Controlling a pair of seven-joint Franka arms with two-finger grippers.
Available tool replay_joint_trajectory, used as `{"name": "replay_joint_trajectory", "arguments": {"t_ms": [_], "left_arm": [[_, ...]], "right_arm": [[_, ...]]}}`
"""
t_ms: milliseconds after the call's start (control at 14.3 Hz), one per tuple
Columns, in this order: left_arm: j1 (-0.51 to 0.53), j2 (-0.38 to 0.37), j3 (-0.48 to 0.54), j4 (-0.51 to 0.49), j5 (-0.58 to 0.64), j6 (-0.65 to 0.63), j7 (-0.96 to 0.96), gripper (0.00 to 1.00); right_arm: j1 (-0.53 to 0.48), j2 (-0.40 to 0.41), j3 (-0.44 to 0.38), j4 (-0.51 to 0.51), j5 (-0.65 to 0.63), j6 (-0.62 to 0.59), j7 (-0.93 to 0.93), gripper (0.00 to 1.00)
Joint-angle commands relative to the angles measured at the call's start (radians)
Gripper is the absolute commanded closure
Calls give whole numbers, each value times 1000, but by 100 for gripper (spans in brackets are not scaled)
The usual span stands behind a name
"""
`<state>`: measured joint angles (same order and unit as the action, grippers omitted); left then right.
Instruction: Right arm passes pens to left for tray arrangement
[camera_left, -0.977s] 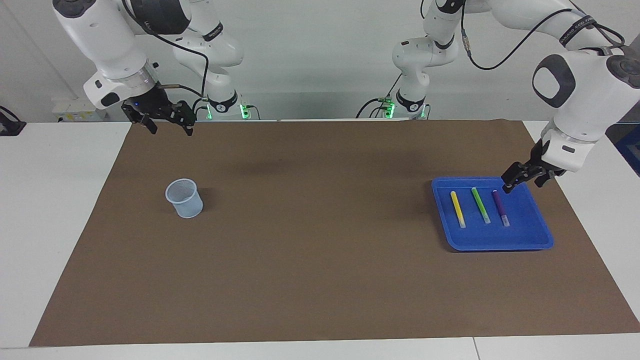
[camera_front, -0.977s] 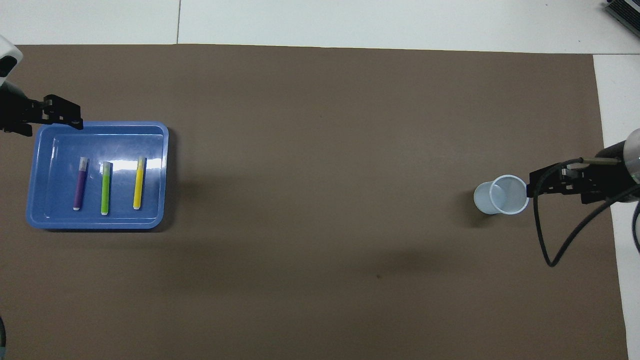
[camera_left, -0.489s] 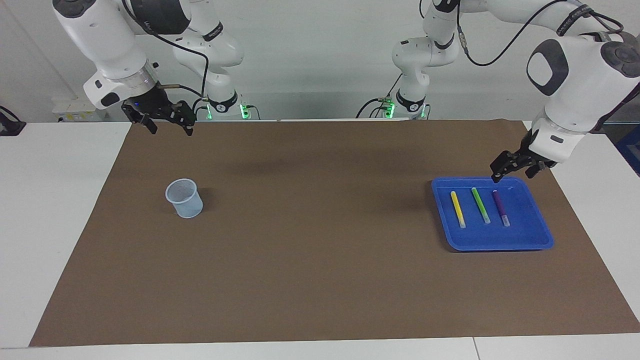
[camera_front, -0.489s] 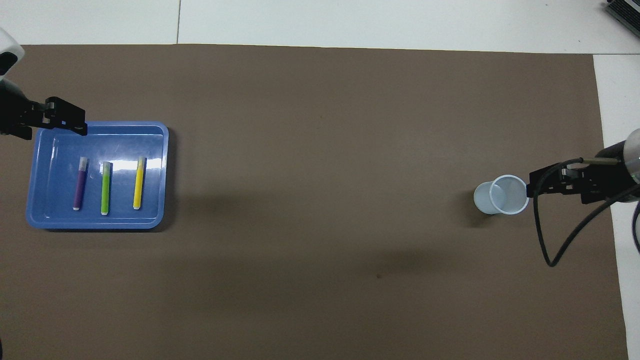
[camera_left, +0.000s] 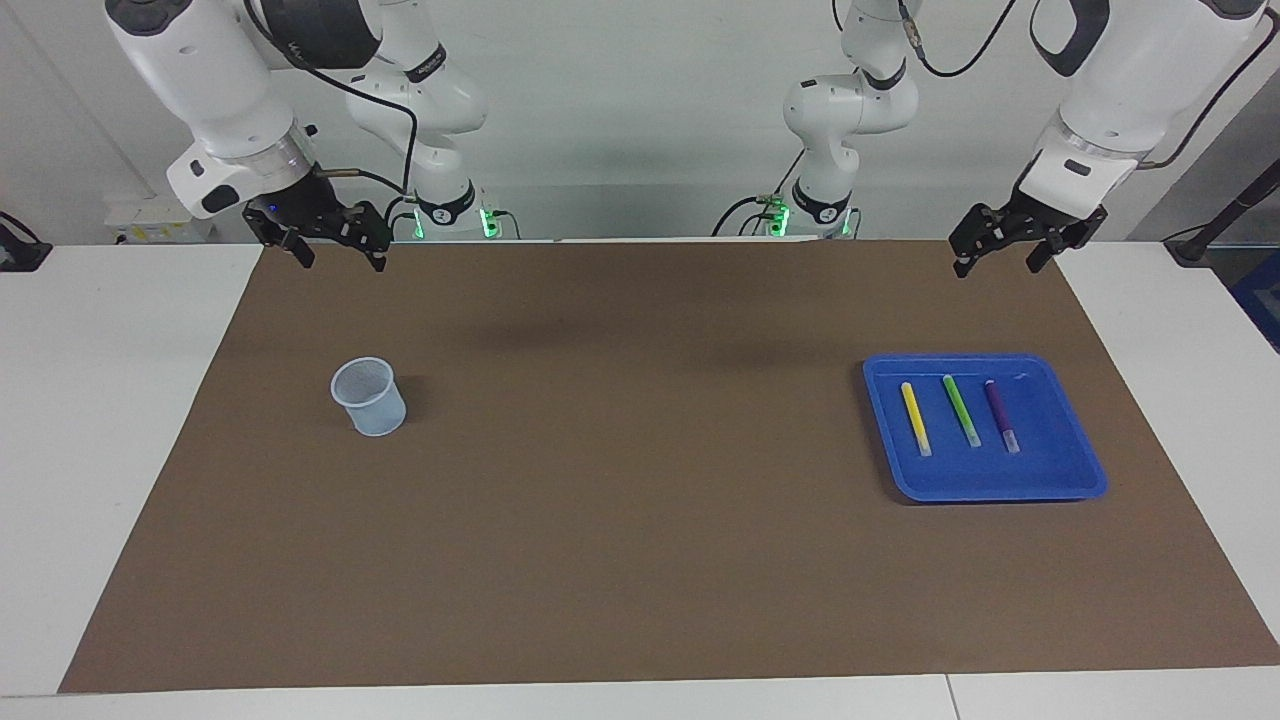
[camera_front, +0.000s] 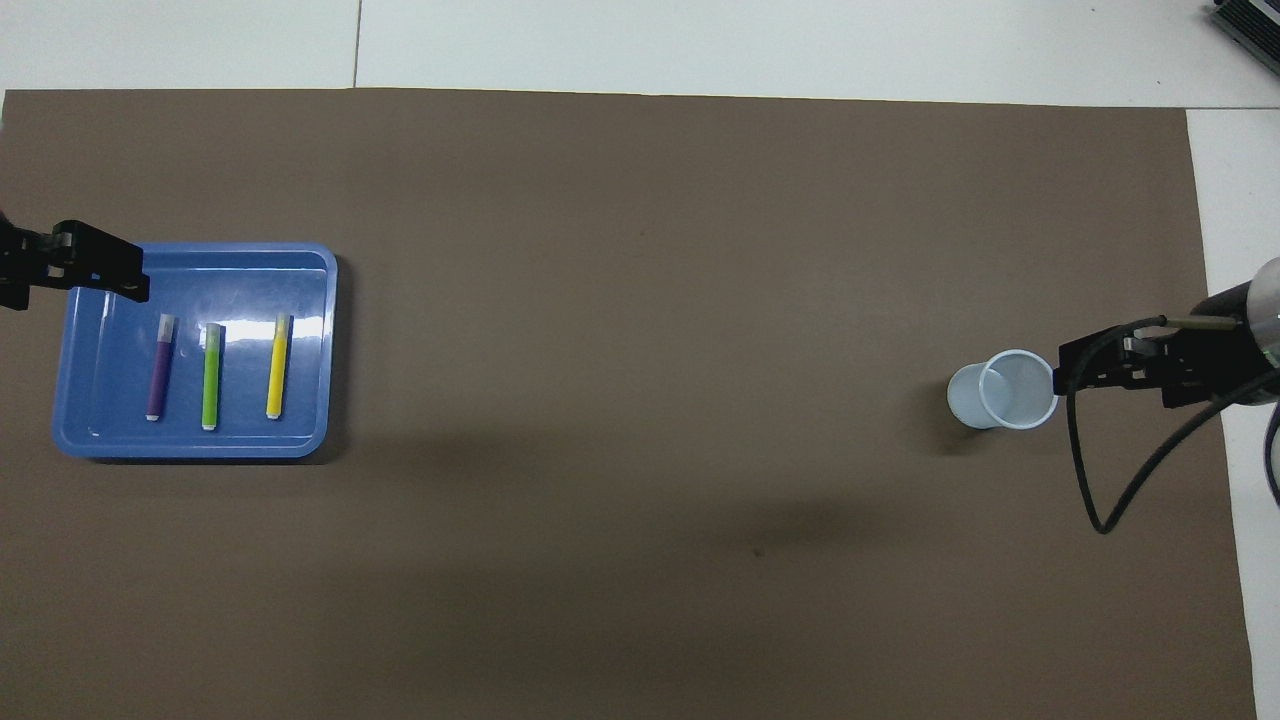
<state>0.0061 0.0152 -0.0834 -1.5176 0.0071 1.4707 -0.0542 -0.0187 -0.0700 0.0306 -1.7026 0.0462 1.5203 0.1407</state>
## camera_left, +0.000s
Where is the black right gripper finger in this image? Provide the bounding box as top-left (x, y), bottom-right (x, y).
top-left (243, 205), bottom-right (317, 269)
top-left (325, 200), bottom-right (393, 273)

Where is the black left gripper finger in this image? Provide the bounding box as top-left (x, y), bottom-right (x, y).
top-left (1026, 222), bottom-right (1096, 275)
top-left (948, 203), bottom-right (1036, 279)

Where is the green pen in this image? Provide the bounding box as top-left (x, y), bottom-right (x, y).
top-left (942, 374), bottom-right (983, 448)

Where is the purple pen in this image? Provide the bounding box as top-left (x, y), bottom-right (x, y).
top-left (983, 378), bottom-right (1022, 455)

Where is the yellow pen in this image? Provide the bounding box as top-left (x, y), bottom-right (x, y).
top-left (900, 381), bottom-right (933, 458)

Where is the blue plastic tray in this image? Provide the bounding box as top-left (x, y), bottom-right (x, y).
top-left (862, 352), bottom-right (1109, 503)

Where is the white power strip box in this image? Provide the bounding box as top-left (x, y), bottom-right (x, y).
top-left (103, 193), bottom-right (217, 244)

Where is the black stand pole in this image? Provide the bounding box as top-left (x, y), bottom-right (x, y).
top-left (1163, 160), bottom-right (1280, 267)

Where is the clear plastic cup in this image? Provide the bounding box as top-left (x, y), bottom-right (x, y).
top-left (330, 357), bottom-right (408, 438)

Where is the blue box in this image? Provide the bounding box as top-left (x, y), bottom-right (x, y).
top-left (1228, 250), bottom-right (1280, 353)

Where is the brown table mat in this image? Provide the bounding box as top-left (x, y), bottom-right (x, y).
top-left (58, 238), bottom-right (1280, 694)

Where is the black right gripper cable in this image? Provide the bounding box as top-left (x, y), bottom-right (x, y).
top-left (240, 0), bottom-right (419, 196)

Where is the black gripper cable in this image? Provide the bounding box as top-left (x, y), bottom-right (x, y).
top-left (895, 0), bottom-right (1280, 171)
top-left (240, 0), bottom-right (419, 196)

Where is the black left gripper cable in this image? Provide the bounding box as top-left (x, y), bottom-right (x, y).
top-left (895, 0), bottom-right (1280, 171)

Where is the black clamp mount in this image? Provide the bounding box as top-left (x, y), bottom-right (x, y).
top-left (0, 212), bottom-right (53, 273)

